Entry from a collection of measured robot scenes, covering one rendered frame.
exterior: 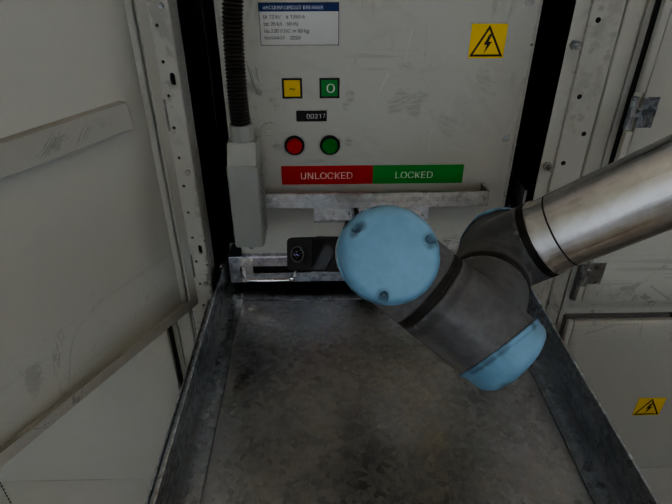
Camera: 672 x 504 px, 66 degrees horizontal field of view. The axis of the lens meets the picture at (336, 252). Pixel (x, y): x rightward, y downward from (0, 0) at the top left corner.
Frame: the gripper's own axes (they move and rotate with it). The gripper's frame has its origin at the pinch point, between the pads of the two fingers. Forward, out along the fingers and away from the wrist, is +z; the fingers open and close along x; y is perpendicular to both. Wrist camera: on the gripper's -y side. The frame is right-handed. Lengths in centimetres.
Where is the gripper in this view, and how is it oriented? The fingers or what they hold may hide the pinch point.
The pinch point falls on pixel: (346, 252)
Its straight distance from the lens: 83.3
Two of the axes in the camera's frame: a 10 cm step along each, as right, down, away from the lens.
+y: 10.0, -0.2, 0.3
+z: -0.3, -0.1, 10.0
